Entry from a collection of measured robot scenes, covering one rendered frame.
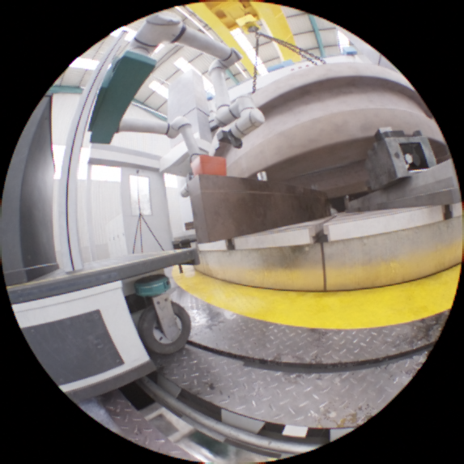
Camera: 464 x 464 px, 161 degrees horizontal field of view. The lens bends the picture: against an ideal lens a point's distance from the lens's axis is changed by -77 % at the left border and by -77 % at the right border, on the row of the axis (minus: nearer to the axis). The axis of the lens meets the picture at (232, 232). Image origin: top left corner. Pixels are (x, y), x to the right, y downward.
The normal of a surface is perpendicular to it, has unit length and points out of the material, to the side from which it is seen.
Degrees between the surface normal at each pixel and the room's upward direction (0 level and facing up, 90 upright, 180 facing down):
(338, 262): 90
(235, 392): 0
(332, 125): 90
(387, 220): 90
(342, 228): 90
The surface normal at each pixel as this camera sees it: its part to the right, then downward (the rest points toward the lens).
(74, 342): 0.77, -0.14
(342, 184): -0.72, 0.13
